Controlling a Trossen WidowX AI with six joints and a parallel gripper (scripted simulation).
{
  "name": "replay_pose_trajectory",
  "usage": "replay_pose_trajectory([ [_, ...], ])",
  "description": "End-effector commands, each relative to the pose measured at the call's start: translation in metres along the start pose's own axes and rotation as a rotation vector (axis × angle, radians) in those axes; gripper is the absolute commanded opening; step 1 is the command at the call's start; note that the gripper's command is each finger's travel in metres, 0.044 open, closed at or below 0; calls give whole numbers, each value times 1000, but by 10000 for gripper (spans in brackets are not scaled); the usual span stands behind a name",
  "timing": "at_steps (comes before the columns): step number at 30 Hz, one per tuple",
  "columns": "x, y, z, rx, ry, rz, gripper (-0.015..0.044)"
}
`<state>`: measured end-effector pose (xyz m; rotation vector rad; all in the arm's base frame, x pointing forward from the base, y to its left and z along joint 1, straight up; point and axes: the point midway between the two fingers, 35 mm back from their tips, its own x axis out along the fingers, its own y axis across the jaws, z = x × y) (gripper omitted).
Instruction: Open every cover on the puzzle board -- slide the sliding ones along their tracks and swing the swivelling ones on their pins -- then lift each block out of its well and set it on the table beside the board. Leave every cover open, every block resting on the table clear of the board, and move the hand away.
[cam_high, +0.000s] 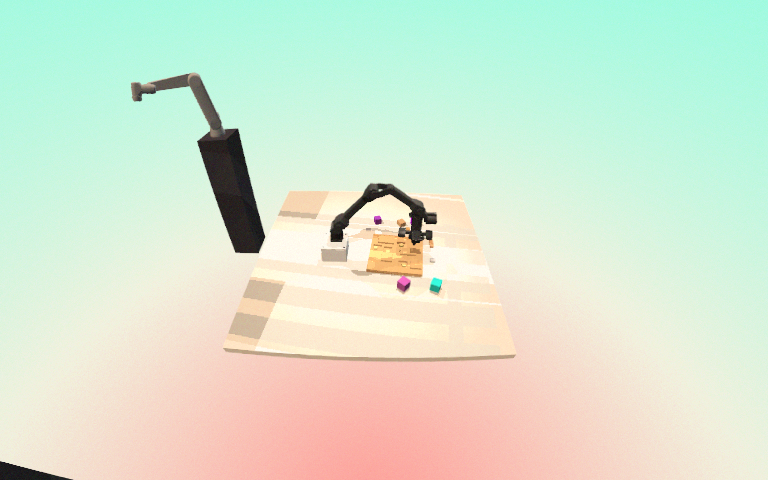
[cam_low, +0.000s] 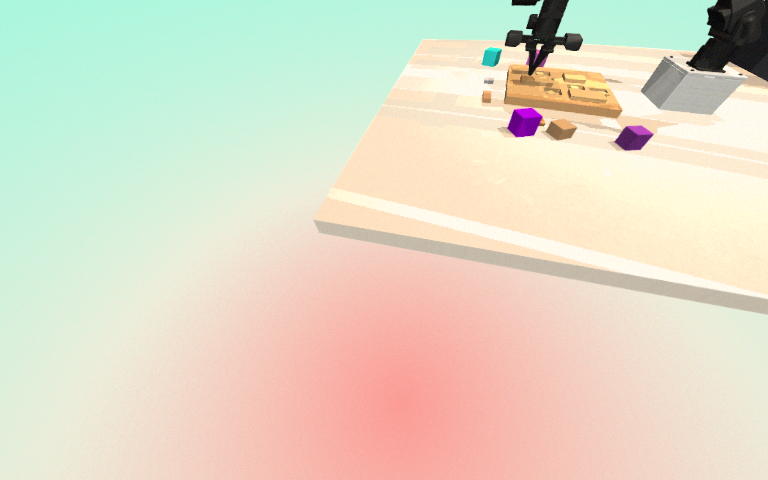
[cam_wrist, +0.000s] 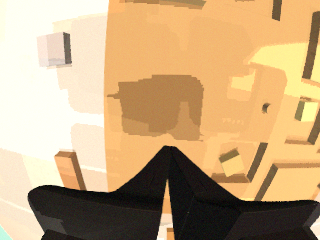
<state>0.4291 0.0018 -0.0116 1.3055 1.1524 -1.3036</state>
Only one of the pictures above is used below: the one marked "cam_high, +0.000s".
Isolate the teal cube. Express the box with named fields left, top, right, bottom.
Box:
left=429, top=278, right=442, bottom=293

